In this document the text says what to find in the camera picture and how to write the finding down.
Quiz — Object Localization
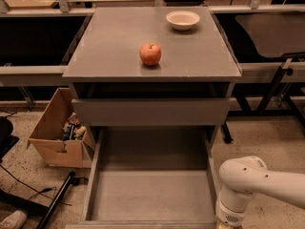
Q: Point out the grey drawer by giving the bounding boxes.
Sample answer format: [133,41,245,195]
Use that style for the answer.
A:
[65,127,215,229]
[72,98,229,126]

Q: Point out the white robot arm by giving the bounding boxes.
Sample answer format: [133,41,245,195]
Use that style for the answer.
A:
[215,156,305,229]

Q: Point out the grey top drawer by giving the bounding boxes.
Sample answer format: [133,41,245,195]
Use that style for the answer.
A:
[72,98,229,126]

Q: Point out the grey drawer cabinet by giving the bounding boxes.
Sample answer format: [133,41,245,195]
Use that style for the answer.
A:
[64,7,241,142]

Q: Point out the black pole on floor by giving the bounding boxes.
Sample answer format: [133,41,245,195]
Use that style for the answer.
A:
[36,172,76,229]

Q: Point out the clutter inside cardboard box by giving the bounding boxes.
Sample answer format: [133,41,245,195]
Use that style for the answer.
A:
[62,113,86,140]

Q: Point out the red apple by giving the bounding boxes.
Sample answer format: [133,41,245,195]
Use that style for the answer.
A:
[139,43,162,66]

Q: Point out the black folding stand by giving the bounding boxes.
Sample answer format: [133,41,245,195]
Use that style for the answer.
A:
[221,51,305,144]

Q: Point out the brown cardboard box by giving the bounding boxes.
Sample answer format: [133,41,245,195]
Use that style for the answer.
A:
[29,88,94,168]

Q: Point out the white shoe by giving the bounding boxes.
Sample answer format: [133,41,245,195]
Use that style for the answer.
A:
[0,210,28,229]

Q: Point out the right grey workbench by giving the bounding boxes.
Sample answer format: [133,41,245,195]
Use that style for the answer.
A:
[209,5,305,83]

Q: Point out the grey workbench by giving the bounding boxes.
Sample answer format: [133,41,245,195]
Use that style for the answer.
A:
[0,9,94,86]
[209,5,305,83]

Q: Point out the white bowl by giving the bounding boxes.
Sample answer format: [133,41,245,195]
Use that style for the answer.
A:
[166,10,200,31]

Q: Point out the black chair base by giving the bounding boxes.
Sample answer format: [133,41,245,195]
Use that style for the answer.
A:
[0,115,50,216]

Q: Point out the left grey workbench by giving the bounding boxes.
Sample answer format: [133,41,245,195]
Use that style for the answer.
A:
[0,9,94,86]

